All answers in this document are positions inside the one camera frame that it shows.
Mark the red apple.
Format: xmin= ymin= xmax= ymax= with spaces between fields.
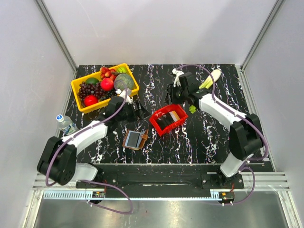
xmin=84 ymin=95 xmax=98 ymax=107
xmin=100 ymin=78 xmax=114 ymax=92

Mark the dark green avocado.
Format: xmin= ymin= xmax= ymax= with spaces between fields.
xmin=85 ymin=77 xmax=99 ymax=85

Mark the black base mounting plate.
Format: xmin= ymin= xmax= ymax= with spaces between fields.
xmin=76 ymin=172 xmax=244 ymax=190

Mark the dark purple grape bunch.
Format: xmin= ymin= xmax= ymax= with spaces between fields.
xmin=77 ymin=82 xmax=116 ymax=107

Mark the light blue credit card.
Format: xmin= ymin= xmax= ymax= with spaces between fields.
xmin=125 ymin=131 xmax=141 ymax=148

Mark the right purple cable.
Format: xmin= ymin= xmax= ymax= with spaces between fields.
xmin=173 ymin=64 xmax=269 ymax=206

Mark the clear plastic water bottle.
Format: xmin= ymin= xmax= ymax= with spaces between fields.
xmin=56 ymin=114 xmax=78 ymax=135

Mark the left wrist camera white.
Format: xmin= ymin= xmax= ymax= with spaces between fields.
xmin=116 ymin=88 xmax=133 ymax=104

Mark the green celery stalk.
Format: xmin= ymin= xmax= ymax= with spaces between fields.
xmin=189 ymin=69 xmax=222 ymax=114

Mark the purple cable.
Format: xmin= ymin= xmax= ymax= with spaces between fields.
xmin=173 ymin=64 xmax=269 ymax=206
xmin=45 ymin=78 xmax=134 ymax=214

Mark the aluminium frame rail front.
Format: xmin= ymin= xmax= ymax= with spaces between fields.
xmin=32 ymin=172 xmax=290 ymax=191

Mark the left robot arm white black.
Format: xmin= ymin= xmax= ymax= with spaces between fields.
xmin=37 ymin=96 xmax=150 ymax=188

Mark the red lychee cluster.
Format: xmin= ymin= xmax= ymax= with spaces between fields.
xmin=100 ymin=67 xmax=116 ymax=81

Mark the red plastic card box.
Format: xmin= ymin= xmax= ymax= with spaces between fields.
xmin=149 ymin=104 xmax=188 ymax=136

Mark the green cantaloupe melon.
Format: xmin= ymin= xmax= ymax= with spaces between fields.
xmin=114 ymin=74 xmax=134 ymax=91

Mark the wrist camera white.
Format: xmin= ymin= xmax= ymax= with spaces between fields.
xmin=116 ymin=88 xmax=133 ymax=104
xmin=172 ymin=68 xmax=184 ymax=87

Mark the red apple upper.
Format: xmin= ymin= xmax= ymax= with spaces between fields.
xmin=100 ymin=78 xmax=114 ymax=92

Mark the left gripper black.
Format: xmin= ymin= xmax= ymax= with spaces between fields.
xmin=117 ymin=99 xmax=151 ymax=123

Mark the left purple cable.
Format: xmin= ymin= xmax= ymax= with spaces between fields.
xmin=45 ymin=78 xmax=134 ymax=214

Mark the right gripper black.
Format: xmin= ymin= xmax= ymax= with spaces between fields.
xmin=164 ymin=84 xmax=188 ymax=106

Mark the yellow plastic fruit tray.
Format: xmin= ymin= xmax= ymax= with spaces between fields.
xmin=71 ymin=63 xmax=139 ymax=114

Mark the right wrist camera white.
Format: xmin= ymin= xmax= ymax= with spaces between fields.
xmin=172 ymin=68 xmax=184 ymax=87

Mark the red apple lower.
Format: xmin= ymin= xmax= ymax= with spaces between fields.
xmin=84 ymin=95 xmax=98 ymax=107

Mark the black marble pattern mat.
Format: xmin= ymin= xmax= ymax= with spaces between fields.
xmin=47 ymin=63 xmax=266 ymax=165

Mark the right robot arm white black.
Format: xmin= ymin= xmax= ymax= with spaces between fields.
xmin=165 ymin=69 xmax=268 ymax=188

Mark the brown leather card holder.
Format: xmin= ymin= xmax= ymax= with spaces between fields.
xmin=123 ymin=130 xmax=149 ymax=151

